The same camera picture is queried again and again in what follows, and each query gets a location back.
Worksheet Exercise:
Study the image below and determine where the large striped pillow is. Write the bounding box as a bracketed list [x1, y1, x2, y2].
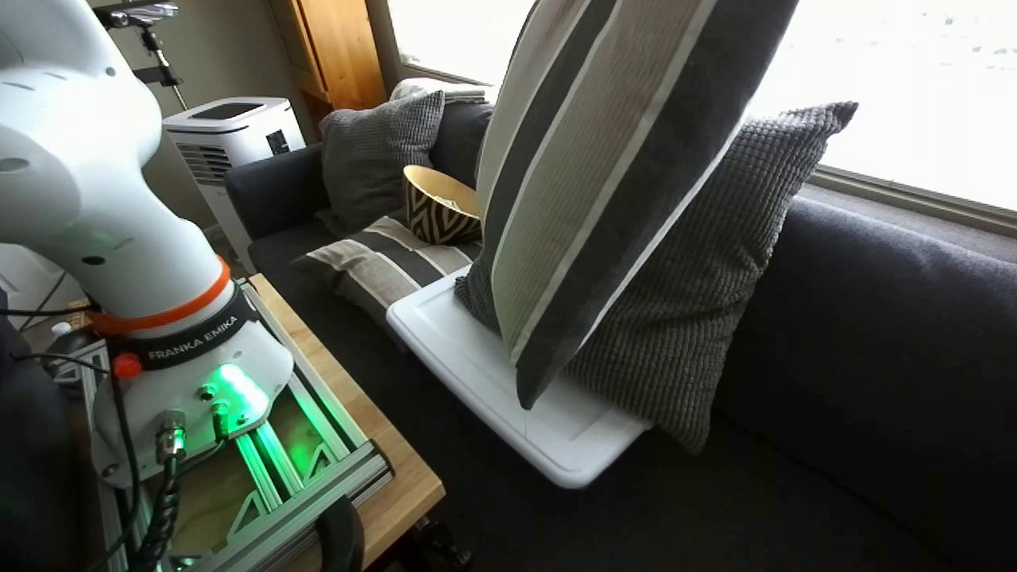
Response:
[454, 0, 803, 414]

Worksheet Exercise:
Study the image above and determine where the small striped pillow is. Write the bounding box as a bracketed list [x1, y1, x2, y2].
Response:
[300, 208, 483, 327]

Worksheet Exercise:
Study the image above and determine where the small gray pillow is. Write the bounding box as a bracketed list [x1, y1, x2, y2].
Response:
[316, 84, 449, 239]

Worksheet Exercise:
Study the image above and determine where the dark gray textured pillow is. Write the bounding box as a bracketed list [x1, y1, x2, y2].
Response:
[564, 97, 861, 458]

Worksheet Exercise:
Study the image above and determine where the dark gray couch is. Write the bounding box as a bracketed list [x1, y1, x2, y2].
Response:
[223, 95, 1017, 572]

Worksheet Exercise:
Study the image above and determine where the white plastic tray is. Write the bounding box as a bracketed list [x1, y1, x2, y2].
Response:
[384, 265, 652, 492]

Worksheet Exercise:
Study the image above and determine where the patterned bowl yellow inside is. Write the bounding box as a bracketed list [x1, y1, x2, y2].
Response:
[397, 163, 488, 252]

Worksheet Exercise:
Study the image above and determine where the wooden table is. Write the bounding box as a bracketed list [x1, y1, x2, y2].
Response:
[168, 269, 449, 572]

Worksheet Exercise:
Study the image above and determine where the wooden door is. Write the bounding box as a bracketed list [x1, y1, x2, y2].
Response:
[277, 0, 390, 115]

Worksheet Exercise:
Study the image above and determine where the white air purifier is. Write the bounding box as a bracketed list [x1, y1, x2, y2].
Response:
[159, 93, 308, 269]

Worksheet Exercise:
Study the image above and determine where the gray window sill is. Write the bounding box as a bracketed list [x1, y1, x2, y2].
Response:
[802, 163, 1017, 242]

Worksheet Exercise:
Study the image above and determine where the black tripod stand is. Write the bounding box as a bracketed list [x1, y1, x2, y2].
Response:
[90, 0, 185, 93]

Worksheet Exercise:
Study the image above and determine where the aluminium mounting frame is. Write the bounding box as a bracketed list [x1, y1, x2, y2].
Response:
[90, 346, 397, 572]

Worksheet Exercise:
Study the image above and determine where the braided base cable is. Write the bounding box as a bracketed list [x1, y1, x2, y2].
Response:
[125, 416, 191, 572]

